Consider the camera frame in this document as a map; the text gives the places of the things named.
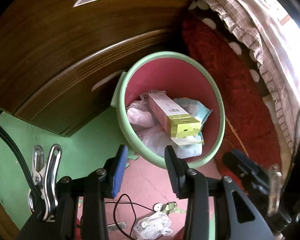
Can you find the floral ruffled bed sheet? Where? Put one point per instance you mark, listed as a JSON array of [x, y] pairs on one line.
[[270, 30]]

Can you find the metal spring clip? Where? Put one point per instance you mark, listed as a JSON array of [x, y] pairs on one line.
[[275, 187], [52, 180]]

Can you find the long white green carton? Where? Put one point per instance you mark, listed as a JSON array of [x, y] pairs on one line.
[[170, 115]]

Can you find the brown wooden furniture panel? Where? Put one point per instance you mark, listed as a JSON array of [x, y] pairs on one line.
[[0, 212]]

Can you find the clear plastic bag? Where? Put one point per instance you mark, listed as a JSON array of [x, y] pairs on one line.
[[140, 115]]

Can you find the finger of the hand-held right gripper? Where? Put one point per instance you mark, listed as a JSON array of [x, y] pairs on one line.
[[253, 167], [233, 165]]

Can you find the green folded paper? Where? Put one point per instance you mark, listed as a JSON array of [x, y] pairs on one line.
[[171, 206]]

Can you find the crumpled white plastic bag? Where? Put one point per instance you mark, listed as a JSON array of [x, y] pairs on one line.
[[152, 225]]

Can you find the red bucket with green rim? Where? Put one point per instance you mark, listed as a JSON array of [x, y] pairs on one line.
[[170, 80]]

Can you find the pink foam floor mat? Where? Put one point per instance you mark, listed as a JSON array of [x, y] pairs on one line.
[[145, 180]]

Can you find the brown polka dot cloth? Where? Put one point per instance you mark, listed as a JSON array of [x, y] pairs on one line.
[[222, 35]]

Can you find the teal wet wipes packet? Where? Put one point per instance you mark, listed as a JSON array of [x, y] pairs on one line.
[[200, 111]]

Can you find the brown wooden drawer cabinet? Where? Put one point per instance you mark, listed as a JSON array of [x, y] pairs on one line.
[[65, 42]]

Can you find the silver foil sachet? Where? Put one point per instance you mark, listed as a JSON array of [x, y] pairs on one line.
[[116, 227]]

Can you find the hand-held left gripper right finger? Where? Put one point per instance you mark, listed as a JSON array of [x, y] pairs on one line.
[[173, 172]]

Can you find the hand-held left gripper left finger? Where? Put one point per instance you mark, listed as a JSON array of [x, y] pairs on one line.
[[120, 172]]

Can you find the green foam floor mat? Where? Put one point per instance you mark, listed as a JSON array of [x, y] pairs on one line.
[[77, 150]]

